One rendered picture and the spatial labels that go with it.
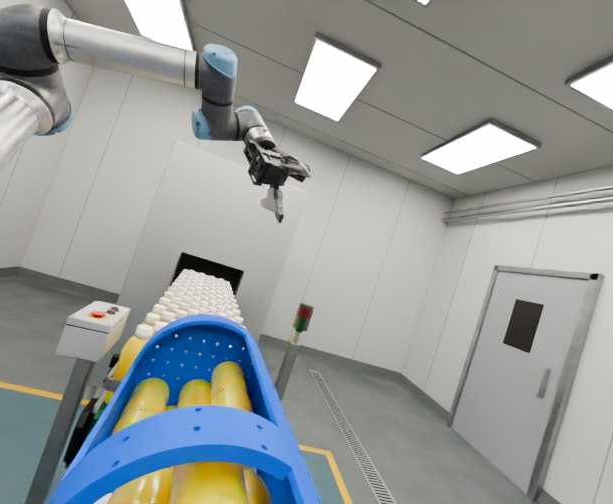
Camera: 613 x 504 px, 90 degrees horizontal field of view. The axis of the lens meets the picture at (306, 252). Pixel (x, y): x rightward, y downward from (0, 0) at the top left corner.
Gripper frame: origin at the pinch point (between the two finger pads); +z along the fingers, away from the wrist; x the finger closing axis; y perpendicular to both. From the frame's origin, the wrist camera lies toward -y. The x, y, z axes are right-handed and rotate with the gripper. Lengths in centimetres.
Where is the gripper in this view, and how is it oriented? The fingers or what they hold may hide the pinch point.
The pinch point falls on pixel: (296, 202)
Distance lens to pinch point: 74.2
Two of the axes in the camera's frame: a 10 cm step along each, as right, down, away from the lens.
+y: -7.8, -0.1, -6.3
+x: 5.0, -6.3, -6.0
